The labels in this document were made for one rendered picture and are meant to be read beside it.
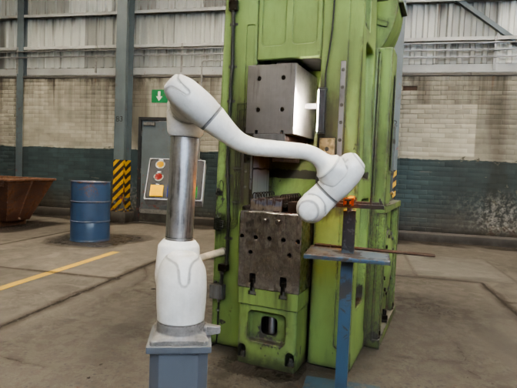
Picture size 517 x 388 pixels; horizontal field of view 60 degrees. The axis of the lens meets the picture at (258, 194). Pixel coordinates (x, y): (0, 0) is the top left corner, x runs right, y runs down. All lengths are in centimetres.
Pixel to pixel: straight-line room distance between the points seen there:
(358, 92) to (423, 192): 599
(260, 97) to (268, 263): 96
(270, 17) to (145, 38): 719
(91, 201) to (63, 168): 359
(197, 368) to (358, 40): 196
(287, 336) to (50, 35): 953
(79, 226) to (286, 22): 497
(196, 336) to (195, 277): 19
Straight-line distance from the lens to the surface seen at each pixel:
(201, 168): 275
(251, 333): 281
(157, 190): 270
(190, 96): 147
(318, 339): 283
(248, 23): 298
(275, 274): 259
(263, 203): 263
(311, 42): 280
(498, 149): 877
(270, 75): 268
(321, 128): 264
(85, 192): 697
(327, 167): 154
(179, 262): 145
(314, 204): 152
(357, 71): 269
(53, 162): 1062
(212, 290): 297
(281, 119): 261
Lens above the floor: 115
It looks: 3 degrees down
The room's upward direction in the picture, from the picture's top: 2 degrees clockwise
